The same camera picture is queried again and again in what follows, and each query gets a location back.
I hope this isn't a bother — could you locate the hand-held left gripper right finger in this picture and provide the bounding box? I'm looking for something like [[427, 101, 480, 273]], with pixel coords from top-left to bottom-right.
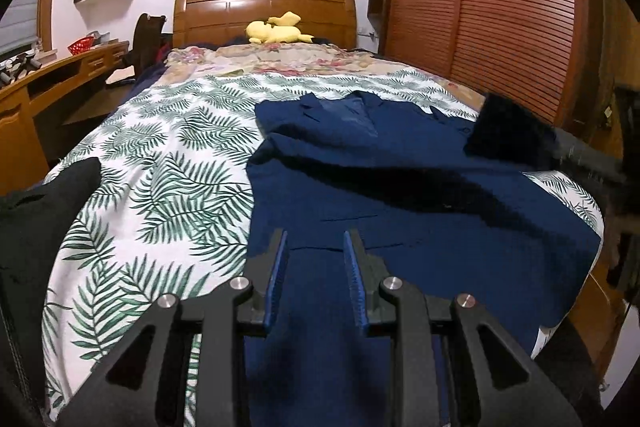
[[342, 228, 583, 427]]

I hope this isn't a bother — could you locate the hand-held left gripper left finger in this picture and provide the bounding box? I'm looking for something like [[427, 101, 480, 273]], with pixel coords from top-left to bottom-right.
[[57, 229, 291, 427]]

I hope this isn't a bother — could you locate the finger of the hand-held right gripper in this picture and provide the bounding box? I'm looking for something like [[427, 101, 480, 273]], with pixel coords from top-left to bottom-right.
[[552, 127, 628, 182]]

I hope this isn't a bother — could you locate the navy blue jacket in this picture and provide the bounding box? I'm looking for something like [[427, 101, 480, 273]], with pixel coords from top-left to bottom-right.
[[247, 91, 603, 427]]

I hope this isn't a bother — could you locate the leaf print bed sheet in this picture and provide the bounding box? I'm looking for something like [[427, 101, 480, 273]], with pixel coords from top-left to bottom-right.
[[42, 69, 606, 427]]

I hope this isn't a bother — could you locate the wooden louvred wardrobe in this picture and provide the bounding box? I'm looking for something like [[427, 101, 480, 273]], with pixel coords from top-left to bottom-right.
[[367, 0, 626, 142]]

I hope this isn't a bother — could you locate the floral blanket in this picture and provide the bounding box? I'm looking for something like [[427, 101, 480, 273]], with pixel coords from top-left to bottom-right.
[[162, 43, 436, 88]]

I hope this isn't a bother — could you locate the yellow plush toy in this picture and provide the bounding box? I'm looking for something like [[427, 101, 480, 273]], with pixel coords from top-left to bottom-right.
[[245, 11, 315, 45]]

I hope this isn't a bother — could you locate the black cloth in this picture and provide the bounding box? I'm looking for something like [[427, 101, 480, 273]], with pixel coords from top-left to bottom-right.
[[0, 157, 103, 427]]

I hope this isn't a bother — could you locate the wooden headboard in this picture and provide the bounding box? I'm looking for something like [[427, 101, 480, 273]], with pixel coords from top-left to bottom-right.
[[172, 0, 357, 52]]

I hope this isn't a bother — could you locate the dark chair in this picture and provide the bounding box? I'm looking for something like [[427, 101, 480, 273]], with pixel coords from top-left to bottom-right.
[[105, 13, 168, 88]]

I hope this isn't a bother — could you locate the wooden desk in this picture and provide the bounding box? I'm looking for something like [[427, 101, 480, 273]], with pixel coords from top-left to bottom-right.
[[0, 39, 132, 188]]

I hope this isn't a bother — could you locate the red basket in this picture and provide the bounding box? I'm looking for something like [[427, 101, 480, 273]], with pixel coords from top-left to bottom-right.
[[67, 37, 96, 56]]

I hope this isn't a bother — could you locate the grey window blind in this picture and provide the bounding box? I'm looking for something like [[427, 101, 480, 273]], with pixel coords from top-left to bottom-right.
[[0, 0, 43, 58]]

